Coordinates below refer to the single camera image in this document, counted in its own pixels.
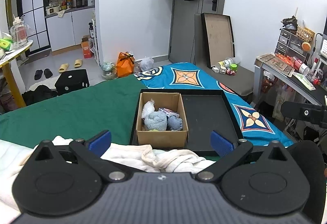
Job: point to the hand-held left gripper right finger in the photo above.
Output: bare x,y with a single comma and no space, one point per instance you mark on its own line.
221,143

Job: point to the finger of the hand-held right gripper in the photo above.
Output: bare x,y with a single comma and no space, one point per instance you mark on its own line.
296,111

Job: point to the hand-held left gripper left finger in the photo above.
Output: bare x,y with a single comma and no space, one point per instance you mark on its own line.
99,142

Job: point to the black tray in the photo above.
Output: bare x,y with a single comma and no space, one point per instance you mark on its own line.
207,116

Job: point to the small blue plush toy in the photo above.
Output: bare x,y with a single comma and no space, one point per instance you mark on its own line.
175,123

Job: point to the clear plastic bag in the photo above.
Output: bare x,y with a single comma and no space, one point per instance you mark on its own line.
148,109

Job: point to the large blue plush toy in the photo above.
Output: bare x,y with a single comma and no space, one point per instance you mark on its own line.
157,121

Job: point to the brown cardboard box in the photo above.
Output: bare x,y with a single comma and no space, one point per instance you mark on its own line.
161,138

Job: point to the purple tissue pack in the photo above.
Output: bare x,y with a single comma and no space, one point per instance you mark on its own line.
167,111

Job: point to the grey desk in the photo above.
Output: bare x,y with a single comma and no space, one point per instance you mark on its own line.
301,86

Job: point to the light green pouch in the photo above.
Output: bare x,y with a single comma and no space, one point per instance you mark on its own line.
304,80

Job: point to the white towel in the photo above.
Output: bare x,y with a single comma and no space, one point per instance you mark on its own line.
127,157

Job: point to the green bed sheet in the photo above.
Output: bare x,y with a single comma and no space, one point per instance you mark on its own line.
76,111

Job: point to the brown patterned desk mat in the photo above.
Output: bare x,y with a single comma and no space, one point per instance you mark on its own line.
274,63

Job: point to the orange ball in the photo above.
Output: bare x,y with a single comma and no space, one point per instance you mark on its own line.
306,45

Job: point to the black stool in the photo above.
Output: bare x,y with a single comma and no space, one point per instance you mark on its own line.
71,82

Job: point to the blue patterned blanket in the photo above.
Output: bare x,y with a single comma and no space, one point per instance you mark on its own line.
204,78

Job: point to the dark drawer organiser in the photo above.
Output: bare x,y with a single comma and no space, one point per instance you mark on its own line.
288,43

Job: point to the computer monitor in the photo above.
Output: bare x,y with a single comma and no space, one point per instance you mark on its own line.
324,47

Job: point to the red round toy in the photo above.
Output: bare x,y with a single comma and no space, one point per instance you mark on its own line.
231,72

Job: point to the greenish clear bag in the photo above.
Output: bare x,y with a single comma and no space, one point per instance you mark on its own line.
108,70

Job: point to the small white figure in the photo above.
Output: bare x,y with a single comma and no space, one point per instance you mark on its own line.
222,70

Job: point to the white charger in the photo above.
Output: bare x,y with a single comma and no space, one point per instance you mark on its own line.
216,70

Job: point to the green cup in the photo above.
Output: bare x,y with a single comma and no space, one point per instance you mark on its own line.
233,67

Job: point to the black cloth pile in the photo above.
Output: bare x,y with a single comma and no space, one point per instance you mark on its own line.
38,95

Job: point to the bamboo basket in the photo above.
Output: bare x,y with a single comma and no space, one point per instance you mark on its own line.
306,33

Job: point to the orange bag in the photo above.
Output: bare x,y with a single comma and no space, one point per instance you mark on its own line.
125,65

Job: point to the yellow slipper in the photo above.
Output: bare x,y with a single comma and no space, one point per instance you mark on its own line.
78,63
63,68

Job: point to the black slipper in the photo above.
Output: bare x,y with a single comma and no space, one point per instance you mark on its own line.
38,75
48,73

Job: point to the dark ornament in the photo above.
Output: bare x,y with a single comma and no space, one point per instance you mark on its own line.
290,23

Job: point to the white plastic bag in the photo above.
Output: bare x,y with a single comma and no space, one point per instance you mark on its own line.
147,64

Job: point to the orange carton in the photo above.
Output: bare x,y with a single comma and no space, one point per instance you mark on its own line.
86,48

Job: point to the white narrow rack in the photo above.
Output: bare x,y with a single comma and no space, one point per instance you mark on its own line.
94,40

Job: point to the round table yellow leg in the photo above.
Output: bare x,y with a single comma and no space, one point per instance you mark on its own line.
15,78

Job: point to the white lower kitchen cabinets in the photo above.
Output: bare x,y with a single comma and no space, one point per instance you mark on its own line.
66,29

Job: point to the grey door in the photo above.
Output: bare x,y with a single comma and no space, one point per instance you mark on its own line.
184,29

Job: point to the green box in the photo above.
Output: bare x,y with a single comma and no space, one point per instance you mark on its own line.
5,44

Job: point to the black framed glass door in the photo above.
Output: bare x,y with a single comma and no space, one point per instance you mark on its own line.
33,9

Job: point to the brown board in black frame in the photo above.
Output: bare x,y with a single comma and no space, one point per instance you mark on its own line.
219,37

